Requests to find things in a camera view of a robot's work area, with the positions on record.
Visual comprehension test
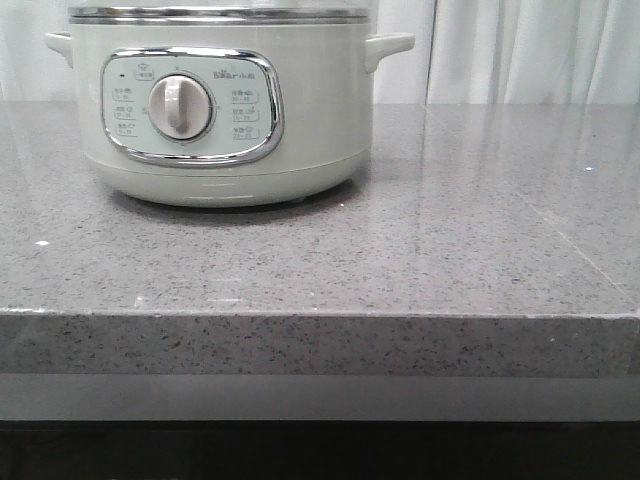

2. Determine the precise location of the glass pot lid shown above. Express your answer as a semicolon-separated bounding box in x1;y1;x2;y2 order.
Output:
68;1;372;25

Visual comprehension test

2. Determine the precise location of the pale green electric pot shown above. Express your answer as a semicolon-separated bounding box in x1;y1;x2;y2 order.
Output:
72;26;400;207

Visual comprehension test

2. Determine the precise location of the white curtain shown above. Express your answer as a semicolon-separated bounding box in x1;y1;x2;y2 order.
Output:
1;1;639;105

